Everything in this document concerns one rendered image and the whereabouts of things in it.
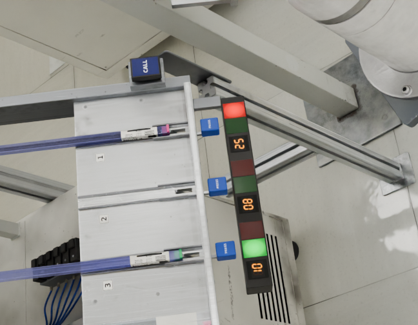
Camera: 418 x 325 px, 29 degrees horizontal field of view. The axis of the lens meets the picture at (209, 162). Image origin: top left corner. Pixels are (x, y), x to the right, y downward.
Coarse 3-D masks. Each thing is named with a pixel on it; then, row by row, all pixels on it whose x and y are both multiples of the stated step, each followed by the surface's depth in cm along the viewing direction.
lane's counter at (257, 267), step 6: (246, 264) 125; (252, 264) 125; (258, 264) 125; (264, 264) 125; (252, 270) 124; (258, 270) 124; (264, 270) 124; (252, 276) 124; (258, 276) 124; (264, 276) 124
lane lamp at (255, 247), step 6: (246, 240) 127; (252, 240) 127; (258, 240) 126; (264, 240) 126; (246, 246) 126; (252, 246) 126; (258, 246) 126; (264, 246) 126; (246, 252) 126; (252, 252) 126; (258, 252) 126; (264, 252) 126
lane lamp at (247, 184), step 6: (234, 180) 131; (240, 180) 131; (246, 180) 131; (252, 180) 131; (234, 186) 131; (240, 186) 131; (246, 186) 131; (252, 186) 131; (240, 192) 130; (246, 192) 130
